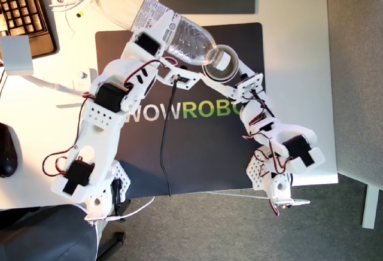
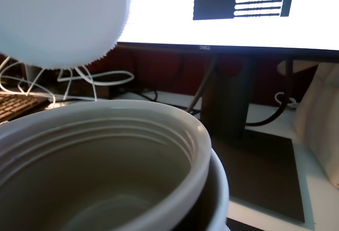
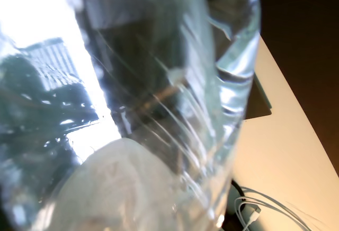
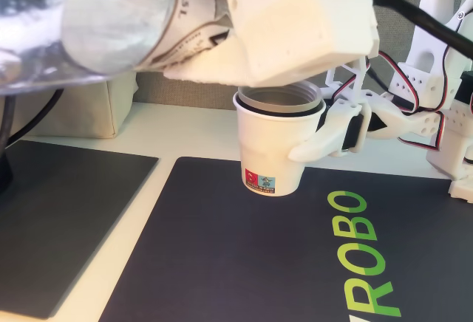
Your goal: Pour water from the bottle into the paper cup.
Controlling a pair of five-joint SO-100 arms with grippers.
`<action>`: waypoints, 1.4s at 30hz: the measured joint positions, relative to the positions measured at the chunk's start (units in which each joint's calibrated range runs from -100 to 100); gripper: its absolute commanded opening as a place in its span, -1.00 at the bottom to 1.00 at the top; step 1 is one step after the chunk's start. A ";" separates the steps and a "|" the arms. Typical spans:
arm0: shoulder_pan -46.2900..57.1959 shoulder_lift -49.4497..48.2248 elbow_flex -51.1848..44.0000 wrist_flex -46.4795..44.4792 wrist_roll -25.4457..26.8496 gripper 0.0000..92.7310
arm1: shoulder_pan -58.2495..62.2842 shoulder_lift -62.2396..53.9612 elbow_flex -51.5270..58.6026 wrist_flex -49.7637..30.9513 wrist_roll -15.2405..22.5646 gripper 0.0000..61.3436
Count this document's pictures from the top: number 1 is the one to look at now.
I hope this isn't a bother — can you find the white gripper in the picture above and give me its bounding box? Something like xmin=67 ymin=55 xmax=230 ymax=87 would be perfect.
xmin=121 ymin=11 xmax=181 ymax=61
xmin=200 ymin=61 xmax=265 ymax=102

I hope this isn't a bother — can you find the clear plastic water bottle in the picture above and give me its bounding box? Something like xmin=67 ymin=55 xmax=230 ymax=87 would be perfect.
xmin=95 ymin=0 xmax=231 ymax=72

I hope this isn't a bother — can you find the black mat with logo print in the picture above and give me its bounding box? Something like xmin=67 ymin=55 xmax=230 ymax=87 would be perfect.
xmin=95 ymin=22 xmax=266 ymax=196

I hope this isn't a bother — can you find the black keyboard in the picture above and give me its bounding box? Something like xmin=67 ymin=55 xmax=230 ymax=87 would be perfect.
xmin=0 ymin=0 xmax=59 ymax=58

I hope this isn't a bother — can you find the white desk lamp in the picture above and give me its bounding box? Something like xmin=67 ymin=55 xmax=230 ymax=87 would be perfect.
xmin=0 ymin=35 xmax=99 ymax=109

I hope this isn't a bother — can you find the white table leg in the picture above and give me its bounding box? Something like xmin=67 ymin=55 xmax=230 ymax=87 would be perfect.
xmin=361 ymin=183 xmax=383 ymax=230

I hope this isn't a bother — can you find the black computer mouse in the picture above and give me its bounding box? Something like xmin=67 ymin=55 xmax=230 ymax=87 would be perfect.
xmin=0 ymin=122 xmax=19 ymax=178

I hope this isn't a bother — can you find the dark office chair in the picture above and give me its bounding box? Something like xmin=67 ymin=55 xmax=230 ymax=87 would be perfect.
xmin=0 ymin=204 xmax=126 ymax=261

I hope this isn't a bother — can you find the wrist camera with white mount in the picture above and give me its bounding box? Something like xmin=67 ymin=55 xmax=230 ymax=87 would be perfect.
xmin=155 ymin=57 xmax=207 ymax=90

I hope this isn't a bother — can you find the black camera cable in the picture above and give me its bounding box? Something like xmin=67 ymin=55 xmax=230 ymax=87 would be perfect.
xmin=160 ymin=77 xmax=180 ymax=198

